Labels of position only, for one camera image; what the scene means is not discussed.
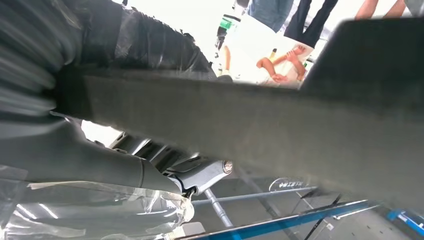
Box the blue overhead truss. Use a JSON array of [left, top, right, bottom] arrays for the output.
[[185, 198, 424, 240]]

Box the person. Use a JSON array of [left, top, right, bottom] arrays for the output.
[[228, 14, 314, 88], [354, 0, 408, 20], [247, 0, 295, 34], [284, 0, 339, 49]]

